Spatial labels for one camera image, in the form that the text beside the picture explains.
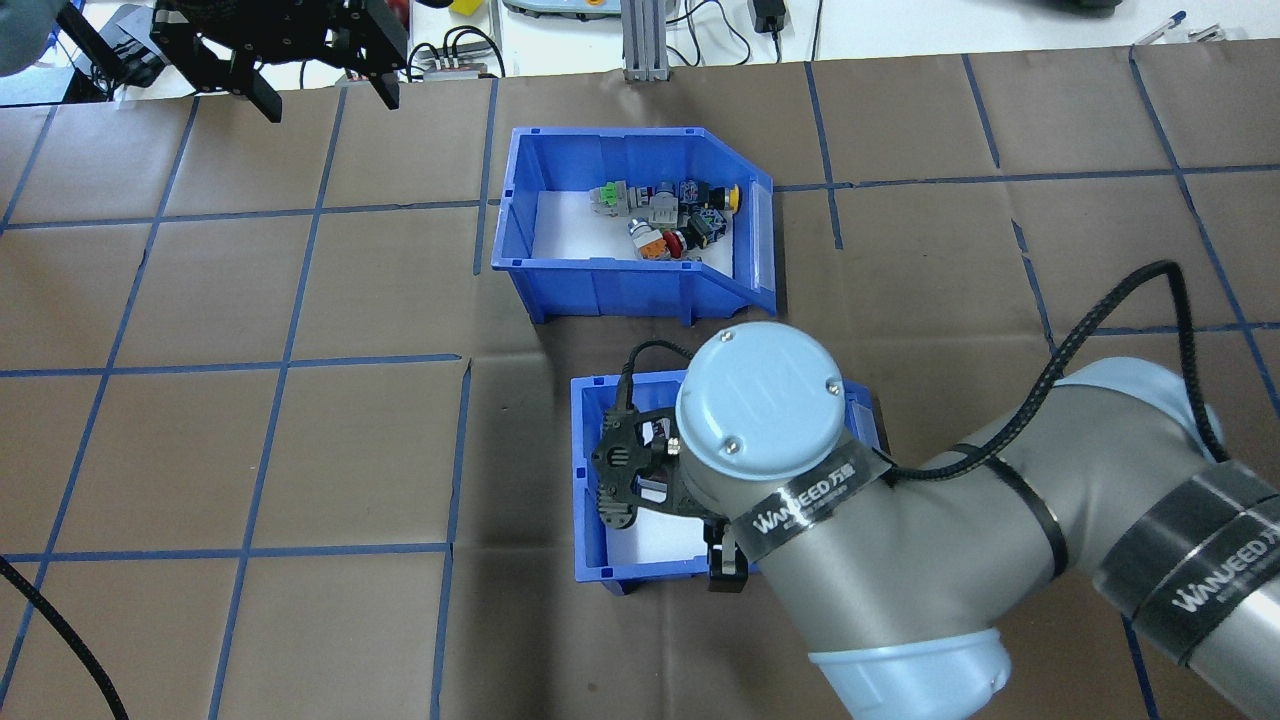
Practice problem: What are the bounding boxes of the blue pen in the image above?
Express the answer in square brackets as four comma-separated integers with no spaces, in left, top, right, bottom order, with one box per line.
[1133,10,1189,47]

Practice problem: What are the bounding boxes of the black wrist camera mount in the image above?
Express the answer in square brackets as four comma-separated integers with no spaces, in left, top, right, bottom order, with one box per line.
[590,405,693,528]

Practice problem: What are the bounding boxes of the black stand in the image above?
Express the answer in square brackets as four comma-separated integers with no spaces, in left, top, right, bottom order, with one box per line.
[55,0,171,101]

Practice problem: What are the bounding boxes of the small items in bin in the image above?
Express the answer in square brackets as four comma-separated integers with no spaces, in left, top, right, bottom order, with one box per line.
[530,188,741,266]

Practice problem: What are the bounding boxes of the grey cable hub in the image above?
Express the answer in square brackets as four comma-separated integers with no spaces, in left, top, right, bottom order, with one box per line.
[415,52,501,81]

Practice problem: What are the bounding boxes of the white paper liner sheet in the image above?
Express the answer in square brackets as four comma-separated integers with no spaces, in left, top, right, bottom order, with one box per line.
[603,400,716,566]

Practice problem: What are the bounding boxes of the aluminium profile post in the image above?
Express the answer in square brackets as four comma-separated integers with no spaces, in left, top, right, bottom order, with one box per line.
[620,0,673,83]

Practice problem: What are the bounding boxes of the grey blue teach pendant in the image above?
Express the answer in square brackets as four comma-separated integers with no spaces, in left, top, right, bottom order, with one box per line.
[500,0,623,21]

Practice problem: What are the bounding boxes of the grey white contact block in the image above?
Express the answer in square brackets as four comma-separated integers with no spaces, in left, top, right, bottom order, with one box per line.
[630,185,681,226]

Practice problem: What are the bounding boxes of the blue plastic storage bin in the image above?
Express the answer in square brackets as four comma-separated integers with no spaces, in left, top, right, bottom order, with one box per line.
[570,372,886,593]
[490,125,779,326]

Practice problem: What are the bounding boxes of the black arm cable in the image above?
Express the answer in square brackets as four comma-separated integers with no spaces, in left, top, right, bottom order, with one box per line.
[0,553,131,720]
[615,260,1236,481]

